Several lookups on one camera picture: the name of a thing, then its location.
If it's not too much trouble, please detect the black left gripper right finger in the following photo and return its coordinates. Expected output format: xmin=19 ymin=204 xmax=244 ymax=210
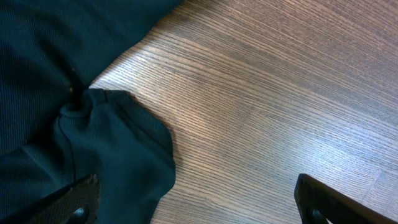
xmin=294 ymin=174 xmax=397 ymax=224

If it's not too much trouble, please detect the black garment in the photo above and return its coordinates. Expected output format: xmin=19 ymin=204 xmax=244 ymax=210
xmin=1 ymin=0 xmax=178 ymax=223

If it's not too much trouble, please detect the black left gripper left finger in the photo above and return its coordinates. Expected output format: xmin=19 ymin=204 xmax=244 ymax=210
xmin=1 ymin=175 xmax=100 ymax=224

